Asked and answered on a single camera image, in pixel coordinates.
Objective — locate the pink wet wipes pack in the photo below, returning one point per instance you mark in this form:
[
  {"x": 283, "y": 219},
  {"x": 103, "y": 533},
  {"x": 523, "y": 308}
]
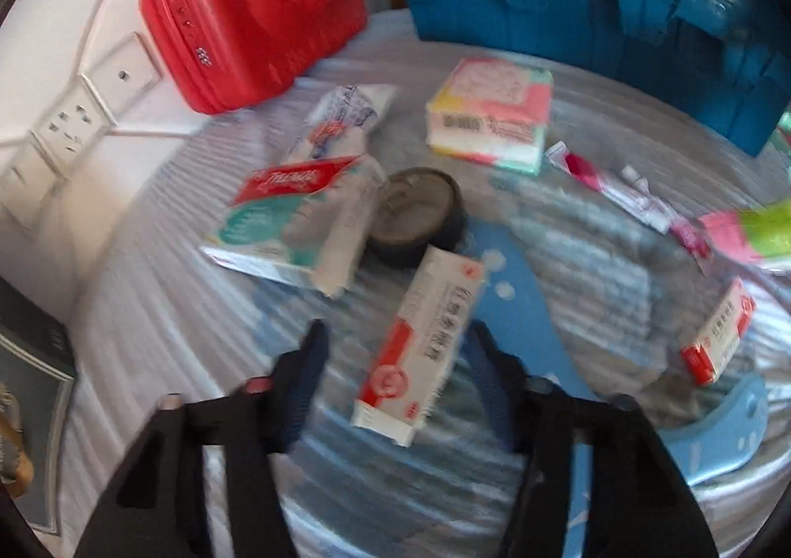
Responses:
[{"x": 726, "y": 231}]

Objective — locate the pink striped tube box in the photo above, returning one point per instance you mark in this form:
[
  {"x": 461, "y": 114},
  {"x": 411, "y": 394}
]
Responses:
[{"x": 638, "y": 204}]

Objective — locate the pink white ointment tube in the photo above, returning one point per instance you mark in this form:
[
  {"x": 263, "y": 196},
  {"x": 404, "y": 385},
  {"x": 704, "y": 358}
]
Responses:
[{"x": 684, "y": 230}]

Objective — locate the green red white box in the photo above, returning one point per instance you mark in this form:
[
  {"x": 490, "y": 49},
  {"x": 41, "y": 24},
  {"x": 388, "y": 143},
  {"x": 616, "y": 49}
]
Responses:
[{"x": 302, "y": 224}]

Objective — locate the red white ointment box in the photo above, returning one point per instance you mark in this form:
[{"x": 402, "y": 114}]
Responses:
[
  {"x": 716, "y": 342},
  {"x": 414, "y": 363}
]

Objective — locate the red plastic bear case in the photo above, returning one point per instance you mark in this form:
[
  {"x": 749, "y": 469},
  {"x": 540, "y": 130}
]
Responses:
[{"x": 224, "y": 55}]

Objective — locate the colourful sanitary pad pack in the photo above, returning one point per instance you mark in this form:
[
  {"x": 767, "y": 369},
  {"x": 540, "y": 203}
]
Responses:
[{"x": 492, "y": 111}]

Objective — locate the green wet wipes pack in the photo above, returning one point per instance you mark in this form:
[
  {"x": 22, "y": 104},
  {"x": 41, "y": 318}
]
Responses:
[{"x": 767, "y": 234}]

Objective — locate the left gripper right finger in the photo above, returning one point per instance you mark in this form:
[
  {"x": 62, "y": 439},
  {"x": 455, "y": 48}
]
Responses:
[{"x": 640, "y": 504}]

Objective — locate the white wipes sachet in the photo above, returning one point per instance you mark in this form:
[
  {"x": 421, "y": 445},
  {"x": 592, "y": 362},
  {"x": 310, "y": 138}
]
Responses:
[{"x": 341, "y": 123}]

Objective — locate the black tape roll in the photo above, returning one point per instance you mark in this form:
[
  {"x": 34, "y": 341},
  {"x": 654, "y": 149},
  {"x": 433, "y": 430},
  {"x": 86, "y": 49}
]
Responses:
[{"x": 418, "y": 208}]

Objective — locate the black gift bag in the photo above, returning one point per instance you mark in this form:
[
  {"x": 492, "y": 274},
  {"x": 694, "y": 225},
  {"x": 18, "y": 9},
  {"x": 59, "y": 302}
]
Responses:
[{"x": 38, "y": 373}]

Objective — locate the blue plastic hanger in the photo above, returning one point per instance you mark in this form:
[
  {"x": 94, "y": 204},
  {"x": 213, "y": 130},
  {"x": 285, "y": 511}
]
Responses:
[{"x": 592, "y": 344}]

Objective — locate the white wall socket panel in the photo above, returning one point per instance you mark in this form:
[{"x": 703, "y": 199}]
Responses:
[{"x": 91, "y": 105}]

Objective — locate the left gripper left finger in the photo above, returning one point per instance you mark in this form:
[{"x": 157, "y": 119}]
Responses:
[{"x": 156, "y": 503}]

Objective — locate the striped white tablecloth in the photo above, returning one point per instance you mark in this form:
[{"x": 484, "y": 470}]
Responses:
[{"x": 158, "y": 317}]

